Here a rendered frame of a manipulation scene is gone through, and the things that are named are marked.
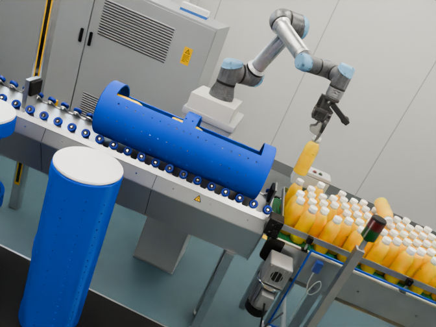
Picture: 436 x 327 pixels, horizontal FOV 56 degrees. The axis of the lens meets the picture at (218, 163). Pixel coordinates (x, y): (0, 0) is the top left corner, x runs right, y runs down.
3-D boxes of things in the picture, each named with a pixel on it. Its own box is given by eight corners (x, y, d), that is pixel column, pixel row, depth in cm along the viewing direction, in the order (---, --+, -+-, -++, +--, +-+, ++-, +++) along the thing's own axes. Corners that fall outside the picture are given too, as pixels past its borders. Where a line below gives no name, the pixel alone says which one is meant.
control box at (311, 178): (290, 175, 240) (298, 160, 236) (322, 188, 240) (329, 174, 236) (290, 182, 231) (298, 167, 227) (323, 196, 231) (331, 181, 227)
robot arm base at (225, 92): (215, 91, 251) (220, 75, 248) (236, 100, 247) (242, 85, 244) (204, 93, 238) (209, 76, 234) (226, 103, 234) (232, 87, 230)
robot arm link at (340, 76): (347, 63, 185) (360, 70, 178) (336, 86, 189) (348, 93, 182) (335, 60, 181) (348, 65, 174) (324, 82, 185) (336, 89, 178)
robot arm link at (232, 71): (213, 75, 240) (220, 53, 235) (232, 80, 247) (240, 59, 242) (222, 82, 231) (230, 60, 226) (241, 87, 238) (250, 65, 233)
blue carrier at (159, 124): (112, 118, 226) (122, 72, 210) (258, 180, 225) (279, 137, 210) (87, 142, 202) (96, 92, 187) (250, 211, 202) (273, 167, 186)
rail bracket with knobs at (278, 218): (263, 225, 200) (271, 208, 196) (276, 231, 200) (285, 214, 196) (261, 236, 191) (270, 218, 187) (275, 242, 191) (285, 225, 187)
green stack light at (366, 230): (359, 230, 173) (364, 221, 171) (373, 236, 173) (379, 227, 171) (361, 239, 167) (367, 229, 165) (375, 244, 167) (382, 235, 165)
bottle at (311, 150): (290, 167, 201) (307, 134, 194) (302, 171, 203) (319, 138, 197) (295, 174, 195) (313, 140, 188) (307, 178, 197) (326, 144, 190)
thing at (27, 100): (32, 102, 218) (36, 75, 212) (39, 105, 218) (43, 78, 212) (20, 107, 209) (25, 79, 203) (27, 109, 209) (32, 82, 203)
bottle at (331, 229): (322, 257, 195) (341, 226, 187) (310, 248, 198) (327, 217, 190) (327, 252, 200) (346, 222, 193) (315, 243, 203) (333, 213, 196)
